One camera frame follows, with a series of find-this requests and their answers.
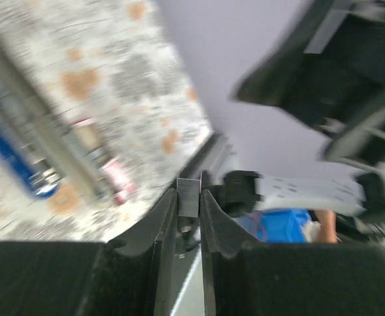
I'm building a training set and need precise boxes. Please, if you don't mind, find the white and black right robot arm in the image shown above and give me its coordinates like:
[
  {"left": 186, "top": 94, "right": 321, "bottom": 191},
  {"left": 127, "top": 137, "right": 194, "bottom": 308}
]
[{"left": 234, "top": 1, "right": 385, "bottom": 224}]

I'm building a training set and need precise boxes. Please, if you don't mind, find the silver staple strip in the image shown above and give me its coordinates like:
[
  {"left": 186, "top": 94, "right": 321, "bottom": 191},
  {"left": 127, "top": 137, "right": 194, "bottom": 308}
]
[{"left": 176, "top": 178, "right": 201, "bottom": 218}]

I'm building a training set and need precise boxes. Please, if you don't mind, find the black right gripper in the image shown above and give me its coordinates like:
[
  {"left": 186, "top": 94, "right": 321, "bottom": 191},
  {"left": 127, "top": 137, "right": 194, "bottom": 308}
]
[{"left": 236, "top": 1, "right": 385, "bottom": 165}]

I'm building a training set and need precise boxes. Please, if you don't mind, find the beige stapler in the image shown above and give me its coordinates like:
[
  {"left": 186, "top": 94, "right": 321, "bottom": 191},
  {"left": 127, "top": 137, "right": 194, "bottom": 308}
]
[{"left": 0, "top": 46, "right": 114, "bottom": 203}]

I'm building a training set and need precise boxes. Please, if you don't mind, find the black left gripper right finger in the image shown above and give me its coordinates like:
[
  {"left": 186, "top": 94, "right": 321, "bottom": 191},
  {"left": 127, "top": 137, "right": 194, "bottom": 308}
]
[{"left": 200, "top": 190, "right": 385, "bottom": 315}]

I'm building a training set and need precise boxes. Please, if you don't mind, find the blue stapler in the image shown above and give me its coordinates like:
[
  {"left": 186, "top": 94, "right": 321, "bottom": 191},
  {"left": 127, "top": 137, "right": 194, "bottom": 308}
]
[{"left": 0, "top": 106, "right": 61, "bottom": 199}]

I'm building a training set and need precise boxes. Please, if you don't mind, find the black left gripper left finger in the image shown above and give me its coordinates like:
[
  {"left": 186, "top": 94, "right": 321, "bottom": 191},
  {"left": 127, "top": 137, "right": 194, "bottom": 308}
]
[{"left": 0, "top": 189, "right": 177, "bottom": 315}]

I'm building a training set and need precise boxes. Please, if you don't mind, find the floral patterned table mat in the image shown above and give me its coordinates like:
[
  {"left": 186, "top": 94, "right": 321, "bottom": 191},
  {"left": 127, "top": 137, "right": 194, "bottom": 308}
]
[{"left": 0, "top": 1, "right": 212, "bottom": 241}]

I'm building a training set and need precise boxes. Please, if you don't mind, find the red and white staple box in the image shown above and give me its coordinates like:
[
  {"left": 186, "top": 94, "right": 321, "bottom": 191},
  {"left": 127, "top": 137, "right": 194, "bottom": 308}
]
[{"left": 71, "top": 117, "right": 134, "bottom": 205}]

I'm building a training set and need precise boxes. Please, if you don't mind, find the blue plastic bin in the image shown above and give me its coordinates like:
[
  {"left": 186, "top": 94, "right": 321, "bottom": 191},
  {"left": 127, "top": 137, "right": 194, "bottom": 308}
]
[{"left": 236, "top": 209, "right": 311, "bottom": 243}]

